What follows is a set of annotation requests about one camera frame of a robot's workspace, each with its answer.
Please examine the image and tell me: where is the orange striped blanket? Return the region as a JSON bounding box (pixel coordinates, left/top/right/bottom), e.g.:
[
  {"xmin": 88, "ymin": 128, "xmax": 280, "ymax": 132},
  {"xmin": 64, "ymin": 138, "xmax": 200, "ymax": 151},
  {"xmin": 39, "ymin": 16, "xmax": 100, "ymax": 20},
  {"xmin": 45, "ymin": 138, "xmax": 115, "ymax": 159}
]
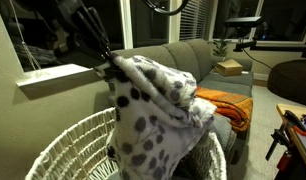
[{"xmin": 196, "ymin": 86, "xmax": 253, "ymax": 132}]

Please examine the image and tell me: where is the white black spotted blanket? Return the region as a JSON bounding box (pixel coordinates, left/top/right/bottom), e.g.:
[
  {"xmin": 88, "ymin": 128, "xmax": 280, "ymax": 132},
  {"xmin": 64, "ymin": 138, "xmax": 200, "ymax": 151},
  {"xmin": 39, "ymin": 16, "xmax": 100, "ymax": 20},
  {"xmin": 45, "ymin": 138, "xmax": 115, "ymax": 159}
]
[{"xmin": 95, "ymin": 55, "xmax": 216, "ymax": 180}]

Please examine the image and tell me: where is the wooden table with clamp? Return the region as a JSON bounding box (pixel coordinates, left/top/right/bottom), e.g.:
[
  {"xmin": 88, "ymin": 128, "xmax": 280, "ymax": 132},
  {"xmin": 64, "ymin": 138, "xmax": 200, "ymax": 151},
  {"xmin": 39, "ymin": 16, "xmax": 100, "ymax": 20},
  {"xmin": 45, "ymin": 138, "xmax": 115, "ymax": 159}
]
[{"xmin": 265, "ymin": 104, "xmax": 306, "ymax": 180}]

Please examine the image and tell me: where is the black camera arm mount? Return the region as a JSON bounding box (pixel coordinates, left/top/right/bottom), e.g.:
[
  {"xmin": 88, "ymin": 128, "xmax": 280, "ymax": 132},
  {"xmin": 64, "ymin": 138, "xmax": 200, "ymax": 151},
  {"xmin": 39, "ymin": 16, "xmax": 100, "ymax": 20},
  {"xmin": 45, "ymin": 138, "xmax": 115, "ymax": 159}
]
[{"xmin": 233, "ymin": 40, "xmax": 306, "ymax": 58}]

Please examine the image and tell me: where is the white window sill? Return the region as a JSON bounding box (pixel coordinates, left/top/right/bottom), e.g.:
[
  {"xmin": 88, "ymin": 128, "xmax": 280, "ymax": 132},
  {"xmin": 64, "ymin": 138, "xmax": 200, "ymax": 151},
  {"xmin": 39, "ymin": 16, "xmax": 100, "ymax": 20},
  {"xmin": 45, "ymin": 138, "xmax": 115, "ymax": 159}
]
[{"xmin": 16, "ymin": 64, "xmax": 101, "ymax": 100}]

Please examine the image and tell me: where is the white woven laundry basket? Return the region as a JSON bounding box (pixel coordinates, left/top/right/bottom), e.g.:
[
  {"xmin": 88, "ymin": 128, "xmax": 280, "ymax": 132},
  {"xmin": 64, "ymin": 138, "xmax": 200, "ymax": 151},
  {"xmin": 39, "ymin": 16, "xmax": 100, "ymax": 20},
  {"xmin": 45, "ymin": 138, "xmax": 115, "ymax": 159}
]
[{"xmin": 25, "ymin": 107, "xmax": 227, "ymax": 180}]

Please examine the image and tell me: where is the grey fabric sofa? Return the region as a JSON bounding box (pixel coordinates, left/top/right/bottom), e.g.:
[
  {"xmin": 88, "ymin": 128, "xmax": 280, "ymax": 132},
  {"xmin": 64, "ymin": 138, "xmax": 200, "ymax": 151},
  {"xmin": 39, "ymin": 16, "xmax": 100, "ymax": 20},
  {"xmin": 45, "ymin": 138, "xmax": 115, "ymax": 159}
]
[{"xmin": 107, "ymin": 38, "xmax": 255, "ymax": 164}]

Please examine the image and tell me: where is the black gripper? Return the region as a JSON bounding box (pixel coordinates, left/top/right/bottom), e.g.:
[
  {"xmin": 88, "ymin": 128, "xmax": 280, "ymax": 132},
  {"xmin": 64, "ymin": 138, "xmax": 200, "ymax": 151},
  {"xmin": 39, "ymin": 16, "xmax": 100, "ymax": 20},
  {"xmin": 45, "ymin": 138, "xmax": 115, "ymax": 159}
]
[{"xmin": 56, "ymin": 0, "xmax": 111, "ymax": 62}]

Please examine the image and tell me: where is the green potted plant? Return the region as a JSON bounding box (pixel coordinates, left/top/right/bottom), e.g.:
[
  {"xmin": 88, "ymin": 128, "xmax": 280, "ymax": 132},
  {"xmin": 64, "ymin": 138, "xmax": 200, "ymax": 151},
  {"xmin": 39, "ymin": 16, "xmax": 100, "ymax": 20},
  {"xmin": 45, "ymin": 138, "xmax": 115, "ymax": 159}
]
[{"xmin": 213, "ymin": 39, "xmax": 230, "ymax": 57}]

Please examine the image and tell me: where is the dark brown bean bag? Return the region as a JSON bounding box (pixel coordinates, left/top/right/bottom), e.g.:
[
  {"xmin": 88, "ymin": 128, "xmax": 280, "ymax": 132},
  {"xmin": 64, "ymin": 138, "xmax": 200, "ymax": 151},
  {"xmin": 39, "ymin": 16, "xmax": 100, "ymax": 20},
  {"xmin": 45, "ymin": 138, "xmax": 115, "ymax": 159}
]
[{"xmin": 267, "ymin": 59, "xmax": 306, "ymax": 105}]

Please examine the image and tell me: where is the black camera on mount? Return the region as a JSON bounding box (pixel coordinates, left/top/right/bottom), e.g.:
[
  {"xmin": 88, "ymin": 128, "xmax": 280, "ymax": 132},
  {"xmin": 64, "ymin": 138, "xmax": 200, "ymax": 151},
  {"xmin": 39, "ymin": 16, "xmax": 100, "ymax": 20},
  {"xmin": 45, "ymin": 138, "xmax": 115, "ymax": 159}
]
[{"xmin": 224, "ymin": 16, "xmax": 262, "ymax": 28}]

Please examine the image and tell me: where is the cardboard box on sofa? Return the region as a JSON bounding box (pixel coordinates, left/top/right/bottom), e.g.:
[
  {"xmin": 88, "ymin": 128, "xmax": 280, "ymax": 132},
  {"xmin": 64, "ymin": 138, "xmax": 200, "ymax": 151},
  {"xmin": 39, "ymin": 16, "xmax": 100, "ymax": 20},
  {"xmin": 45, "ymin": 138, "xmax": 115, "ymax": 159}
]
[{"xmin": 215, "ymin": 59, "xmax": 243, "ymax": 76}]

